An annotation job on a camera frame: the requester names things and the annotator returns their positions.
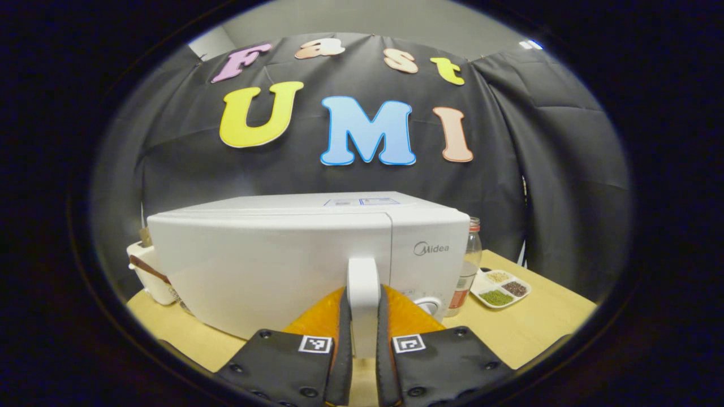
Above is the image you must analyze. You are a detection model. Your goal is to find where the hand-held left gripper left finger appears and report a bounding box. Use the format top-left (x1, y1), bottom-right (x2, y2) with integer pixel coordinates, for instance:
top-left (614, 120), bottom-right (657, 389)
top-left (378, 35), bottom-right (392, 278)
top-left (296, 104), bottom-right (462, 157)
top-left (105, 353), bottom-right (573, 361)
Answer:
top-left (214, 285), bottom-right (354, 407)

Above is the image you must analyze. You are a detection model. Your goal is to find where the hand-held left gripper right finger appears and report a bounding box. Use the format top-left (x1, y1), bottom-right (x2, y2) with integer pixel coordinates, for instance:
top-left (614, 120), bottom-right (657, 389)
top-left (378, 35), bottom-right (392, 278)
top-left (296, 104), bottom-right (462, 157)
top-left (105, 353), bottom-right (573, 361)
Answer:
top-left (375, 284), bottom-right (516, 407)

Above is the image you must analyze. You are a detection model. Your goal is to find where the white microwave oven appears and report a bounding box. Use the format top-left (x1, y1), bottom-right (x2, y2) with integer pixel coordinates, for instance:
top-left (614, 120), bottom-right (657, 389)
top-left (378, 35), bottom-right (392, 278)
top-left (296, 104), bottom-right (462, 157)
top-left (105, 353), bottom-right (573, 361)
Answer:
top-left (146, 191), bottom-right (471, 360)

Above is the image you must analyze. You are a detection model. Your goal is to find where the clear bottle with red label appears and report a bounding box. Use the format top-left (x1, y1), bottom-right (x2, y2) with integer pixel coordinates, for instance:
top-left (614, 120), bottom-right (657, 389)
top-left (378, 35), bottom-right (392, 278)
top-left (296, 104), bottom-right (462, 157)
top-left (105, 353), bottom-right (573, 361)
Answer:
top-left (444, 217), bottom-right (483, 318)

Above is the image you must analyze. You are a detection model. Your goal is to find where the white divided plate of beans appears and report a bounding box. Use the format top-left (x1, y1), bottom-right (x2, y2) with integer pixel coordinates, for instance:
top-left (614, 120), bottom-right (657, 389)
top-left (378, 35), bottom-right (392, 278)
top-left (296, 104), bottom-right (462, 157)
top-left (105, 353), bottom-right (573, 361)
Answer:
top-left (471, 268), bottom-right (532, 310)

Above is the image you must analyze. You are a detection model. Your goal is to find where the black backdrop cloth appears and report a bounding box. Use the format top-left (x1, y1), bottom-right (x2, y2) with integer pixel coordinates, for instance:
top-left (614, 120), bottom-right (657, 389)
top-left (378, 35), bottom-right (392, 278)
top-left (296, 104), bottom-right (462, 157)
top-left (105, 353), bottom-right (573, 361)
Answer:
top-left (93, 32), bottom-right (631, 306)

